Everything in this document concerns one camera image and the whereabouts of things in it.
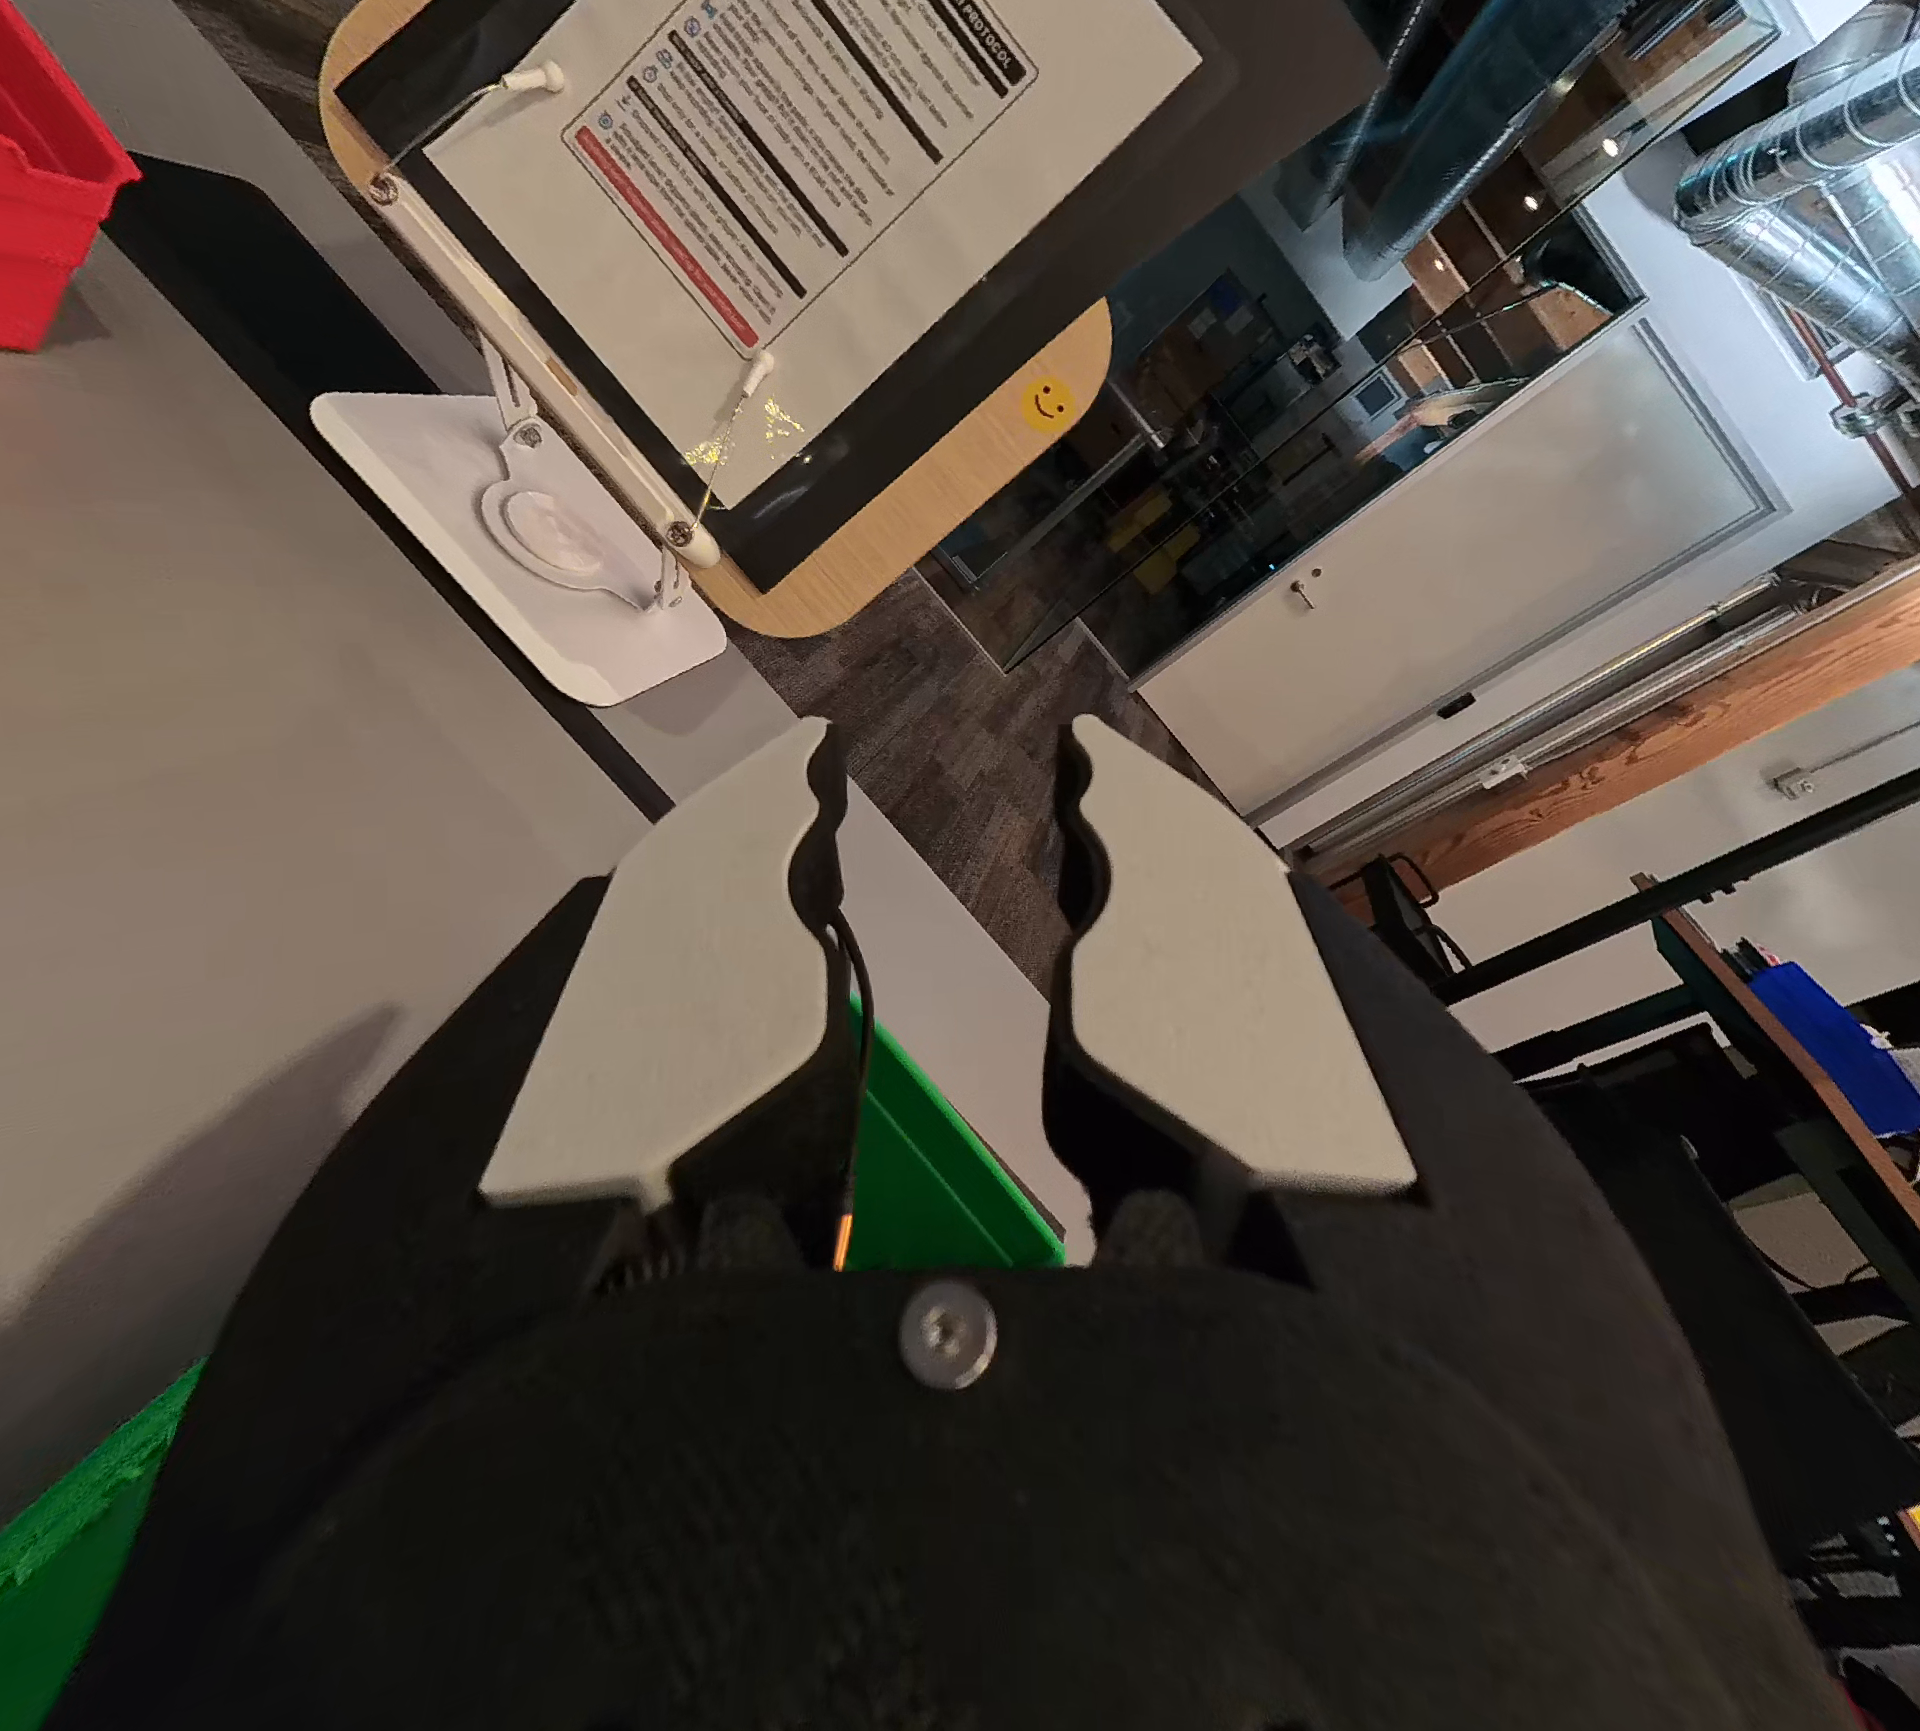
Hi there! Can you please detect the spiral silver duct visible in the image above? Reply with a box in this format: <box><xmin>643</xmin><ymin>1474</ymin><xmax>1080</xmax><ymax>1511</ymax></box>
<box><xmin>1672</xmin><ymin>7</ymin><xmax>1920</xmax><ymax>397</ymax></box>

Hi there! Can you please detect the instruction sheet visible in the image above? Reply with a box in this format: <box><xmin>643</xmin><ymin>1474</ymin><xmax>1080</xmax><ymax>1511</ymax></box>
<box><xmin>332</xmin><ymin>0</ymin><xmax>1389</xmax><ymax>593</ymax></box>

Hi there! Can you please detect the blue plastic bin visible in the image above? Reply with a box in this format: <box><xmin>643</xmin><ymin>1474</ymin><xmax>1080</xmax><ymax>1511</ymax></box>
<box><xmin>1746</xmin><ymin>965</ymin><xmax>1920</xmax><ymax>1142</ymax></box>

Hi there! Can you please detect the white monitor stand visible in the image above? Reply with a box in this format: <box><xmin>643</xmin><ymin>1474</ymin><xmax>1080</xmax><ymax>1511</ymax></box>
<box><xmin>310</xmin><ymin>58</ymin><xmax>784</xmax><ymax>708</ymax></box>

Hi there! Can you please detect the thin black wire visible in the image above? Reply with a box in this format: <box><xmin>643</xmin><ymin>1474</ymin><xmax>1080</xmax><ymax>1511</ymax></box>
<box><xmin>818</xmin><ymin>912</ymin><xmax>878</xmax><ymax>1269</ymax></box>

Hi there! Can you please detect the green plastic bin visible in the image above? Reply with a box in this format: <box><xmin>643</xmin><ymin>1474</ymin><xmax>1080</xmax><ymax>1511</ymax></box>
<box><xmin>0</xmin><ymin>996</ymin><xmax>1067</xmax><ymax>1599</ymax></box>

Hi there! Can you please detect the red plastic bin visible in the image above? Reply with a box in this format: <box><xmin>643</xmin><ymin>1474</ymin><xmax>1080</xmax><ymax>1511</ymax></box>
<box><xmin>0</xmin><ymin>0</ymin><xmax>143</xmax><ymax>353</ymax></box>

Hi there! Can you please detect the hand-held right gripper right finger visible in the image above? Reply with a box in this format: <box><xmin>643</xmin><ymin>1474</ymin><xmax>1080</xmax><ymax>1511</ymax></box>
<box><xmin>1043</xmin><ymin>712</ymin><xmax>1421</xmax><ymax>1259</ymax></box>

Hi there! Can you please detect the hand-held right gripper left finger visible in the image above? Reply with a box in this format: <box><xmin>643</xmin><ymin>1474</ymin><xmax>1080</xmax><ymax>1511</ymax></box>
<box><xmin>478</xmin><ymin>713</ymin><xmax>869</xmax><ymax>1263</ymax></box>

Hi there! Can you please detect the white door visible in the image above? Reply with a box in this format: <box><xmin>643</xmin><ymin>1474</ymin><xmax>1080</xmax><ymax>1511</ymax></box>
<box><xmin>1129</xmin><ymin>323</ymin><xmax>1786</xmax><ymax>817</ymax></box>

